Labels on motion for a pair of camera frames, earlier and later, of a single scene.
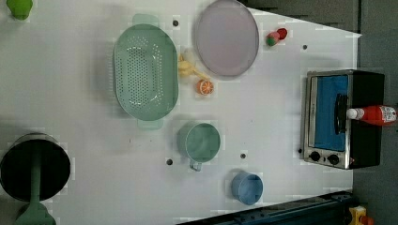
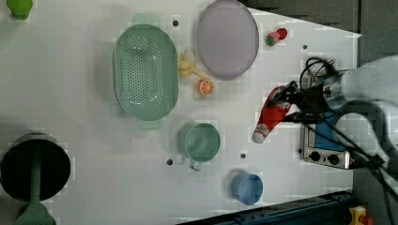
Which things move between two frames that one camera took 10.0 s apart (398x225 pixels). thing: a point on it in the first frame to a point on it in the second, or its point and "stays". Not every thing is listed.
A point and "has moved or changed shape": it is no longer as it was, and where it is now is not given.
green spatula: [37, 213] stays
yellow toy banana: [186, 68] stays
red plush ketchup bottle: [373, 114] has moved or changed shape
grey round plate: [227, 38] stays
